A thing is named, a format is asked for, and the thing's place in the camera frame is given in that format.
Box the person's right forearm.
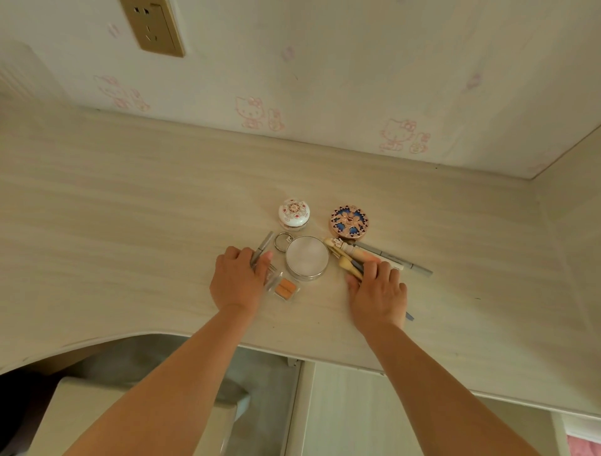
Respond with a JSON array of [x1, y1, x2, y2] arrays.
[[364, 323, 541, 456]]

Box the white wardrobe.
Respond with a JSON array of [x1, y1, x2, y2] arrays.
[[558, 412, 601, 440]]

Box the pink blue patterned compact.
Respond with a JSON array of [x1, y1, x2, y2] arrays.
[[328, 204, 370, 241]]

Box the grey slim eyeliner pencil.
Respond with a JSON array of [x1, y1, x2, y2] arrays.
[[250, 230, 275, 269]]

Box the person's right hand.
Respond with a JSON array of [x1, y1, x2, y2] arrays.
[[345, 261, 409, 336]]

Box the gold wall socket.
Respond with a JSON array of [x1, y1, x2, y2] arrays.
[[120, 0, 185, 58]]

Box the orange single eyeshadow pan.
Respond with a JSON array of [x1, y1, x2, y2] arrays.
[[273, 277, 302, 301]]

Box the white chair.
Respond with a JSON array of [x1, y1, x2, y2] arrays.
[[26, 375, 252, 456]]

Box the pink single eyeshadow pan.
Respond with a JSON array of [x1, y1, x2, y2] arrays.
[[262, 262, 284, 292]]

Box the person's left forearm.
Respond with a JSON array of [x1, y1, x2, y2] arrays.
[[63, 304, 259, 456]]

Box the white drawer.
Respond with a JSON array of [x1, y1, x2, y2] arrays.
[[284, 356, 572, 456]]

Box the silver round cushion compact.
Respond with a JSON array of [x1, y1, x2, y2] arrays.
[[274, 231, 331, 282]]

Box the light wooden table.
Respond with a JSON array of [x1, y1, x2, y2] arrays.
[[0, 96, 601, 419]]

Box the person's left hand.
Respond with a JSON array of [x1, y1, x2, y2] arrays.
[[208, 246, 275, 314]]

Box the white floral round compact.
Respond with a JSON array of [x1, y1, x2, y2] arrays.
[[277, 198, 312, 232]]

